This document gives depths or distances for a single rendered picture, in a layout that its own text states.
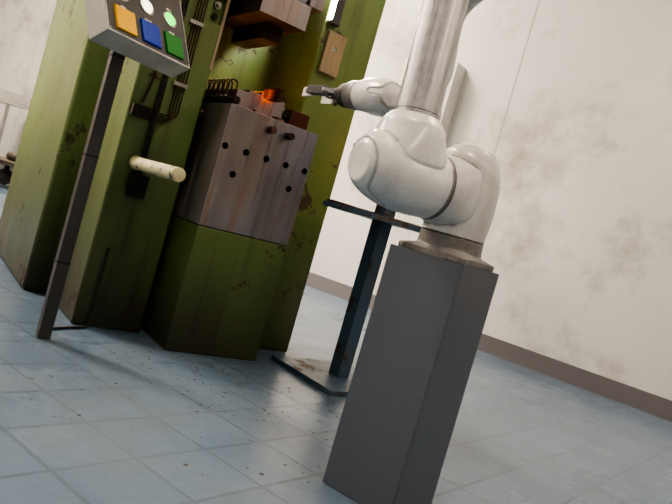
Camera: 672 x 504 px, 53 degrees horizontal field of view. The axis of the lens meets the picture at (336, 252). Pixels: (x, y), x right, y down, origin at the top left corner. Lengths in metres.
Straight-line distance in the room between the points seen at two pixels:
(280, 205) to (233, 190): 0.20
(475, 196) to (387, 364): 0.44
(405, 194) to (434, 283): 0.22
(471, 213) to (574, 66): 3.69
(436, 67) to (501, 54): 3.92
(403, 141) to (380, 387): 0.57
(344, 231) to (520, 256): 1.58
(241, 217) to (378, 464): 1.20
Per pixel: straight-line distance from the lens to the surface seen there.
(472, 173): 1.55
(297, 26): 2.65
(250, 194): 2.50
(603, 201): 4.84
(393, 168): 1.41
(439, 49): 1.53
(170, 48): 2.24
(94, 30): 2.12
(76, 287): 2.62
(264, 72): 3.11
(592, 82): 5.10
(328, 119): 2.88
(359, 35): 2.97
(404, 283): 1.57
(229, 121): 2.45
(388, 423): 1.59
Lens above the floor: 0.62
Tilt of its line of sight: 3 degrees down
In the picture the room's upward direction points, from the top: 16 degrees clockwise
